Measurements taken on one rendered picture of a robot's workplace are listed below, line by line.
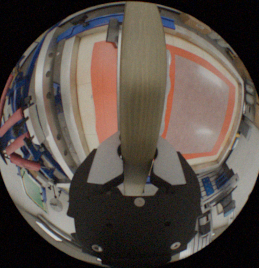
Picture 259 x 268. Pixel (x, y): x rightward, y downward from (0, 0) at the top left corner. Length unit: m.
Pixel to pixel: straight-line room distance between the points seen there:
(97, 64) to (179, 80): 0.22
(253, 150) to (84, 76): 3.83
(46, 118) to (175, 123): 0.38
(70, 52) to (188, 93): 0.35
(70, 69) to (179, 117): 0.34
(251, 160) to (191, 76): 3.58
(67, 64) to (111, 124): 0.23
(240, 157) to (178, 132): 3.64
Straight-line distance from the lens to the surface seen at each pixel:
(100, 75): 0.26
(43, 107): 0.28
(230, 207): 1.00
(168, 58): 0.27
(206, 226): 0.92
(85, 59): 0.29
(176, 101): 0.27
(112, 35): 0.21
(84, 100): 0.28
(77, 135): 0.30
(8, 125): 0.56
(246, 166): 3.80
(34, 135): 0.33
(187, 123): 0.31
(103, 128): 0.29
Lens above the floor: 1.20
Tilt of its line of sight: 58 degrees down
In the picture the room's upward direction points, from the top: 176 degrees counter-clockwise
